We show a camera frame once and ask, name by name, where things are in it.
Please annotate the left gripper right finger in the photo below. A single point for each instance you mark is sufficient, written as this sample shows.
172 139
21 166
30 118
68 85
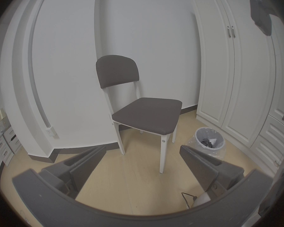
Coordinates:
203 169

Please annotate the clear plastic bag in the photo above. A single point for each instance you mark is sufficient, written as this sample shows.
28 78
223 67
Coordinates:
191 144

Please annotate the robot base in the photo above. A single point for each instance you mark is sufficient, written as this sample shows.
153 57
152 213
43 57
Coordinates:
201 199

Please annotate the white chair dark grey seat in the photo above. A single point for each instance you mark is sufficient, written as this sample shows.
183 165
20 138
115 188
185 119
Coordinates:
146 117

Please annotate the white wardrobe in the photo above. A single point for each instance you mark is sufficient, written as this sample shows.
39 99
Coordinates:
234 79

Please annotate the black plastic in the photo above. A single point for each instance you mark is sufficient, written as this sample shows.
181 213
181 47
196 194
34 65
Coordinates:
207 142

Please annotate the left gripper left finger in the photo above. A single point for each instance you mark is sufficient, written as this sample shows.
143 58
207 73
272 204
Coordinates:
82 169

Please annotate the white chest of drawers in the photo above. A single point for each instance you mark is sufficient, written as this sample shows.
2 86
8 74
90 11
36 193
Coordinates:
4 141

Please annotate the white trash bin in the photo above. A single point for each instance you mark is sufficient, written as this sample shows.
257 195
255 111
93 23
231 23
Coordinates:
219 146

